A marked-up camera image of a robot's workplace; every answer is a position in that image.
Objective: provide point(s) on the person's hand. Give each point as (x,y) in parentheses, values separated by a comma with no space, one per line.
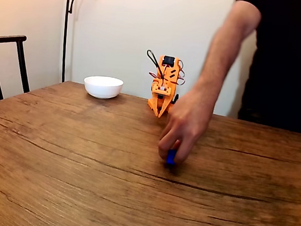
(188,121)

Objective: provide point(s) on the black table clamp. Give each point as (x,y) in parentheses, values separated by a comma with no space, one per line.
(176,98)

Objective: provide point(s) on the person's body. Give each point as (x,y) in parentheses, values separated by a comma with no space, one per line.
(285,63)

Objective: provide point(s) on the blue cube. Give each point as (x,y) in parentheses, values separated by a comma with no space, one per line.
(171,157)

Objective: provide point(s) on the black chair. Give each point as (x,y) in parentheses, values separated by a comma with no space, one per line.
(20,57)

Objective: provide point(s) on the black floor lamp stand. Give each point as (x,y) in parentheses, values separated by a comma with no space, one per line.
(65,34)

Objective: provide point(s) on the white bowl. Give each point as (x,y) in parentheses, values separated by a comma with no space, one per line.
(103,86)

